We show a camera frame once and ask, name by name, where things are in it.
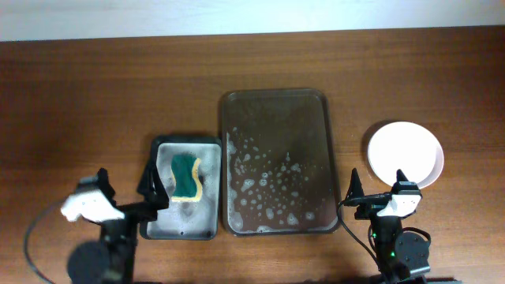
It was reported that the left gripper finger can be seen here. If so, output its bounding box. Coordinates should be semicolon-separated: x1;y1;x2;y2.
97;168;116;205
137;159;170;207

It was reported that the pink plate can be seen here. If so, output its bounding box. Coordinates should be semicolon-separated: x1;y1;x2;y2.
366;121;445;189

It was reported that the yellow green sponge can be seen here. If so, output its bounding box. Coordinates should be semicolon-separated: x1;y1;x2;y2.
171;154;203;202

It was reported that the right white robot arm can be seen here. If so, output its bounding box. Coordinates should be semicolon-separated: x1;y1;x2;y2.
339;169;432;283

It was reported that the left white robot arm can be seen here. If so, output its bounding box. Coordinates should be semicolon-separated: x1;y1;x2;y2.
61;160;169;283

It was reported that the small metal tray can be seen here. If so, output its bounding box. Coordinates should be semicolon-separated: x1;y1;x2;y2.
140;136;222;240

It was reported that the brown plastic tray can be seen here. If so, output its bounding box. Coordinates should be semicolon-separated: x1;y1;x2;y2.
220;88;340;237

